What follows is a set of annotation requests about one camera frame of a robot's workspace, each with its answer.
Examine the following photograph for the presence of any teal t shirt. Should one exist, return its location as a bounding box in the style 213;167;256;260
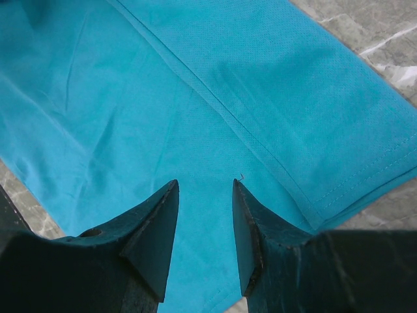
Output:
1;1;416;312

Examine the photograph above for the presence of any black base crossbar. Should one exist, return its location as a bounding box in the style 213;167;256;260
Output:
0;186;31;231

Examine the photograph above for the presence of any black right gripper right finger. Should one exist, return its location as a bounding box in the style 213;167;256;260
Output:
232;181;416;312

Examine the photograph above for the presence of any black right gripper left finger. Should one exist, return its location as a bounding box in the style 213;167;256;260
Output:
1;180;179;312

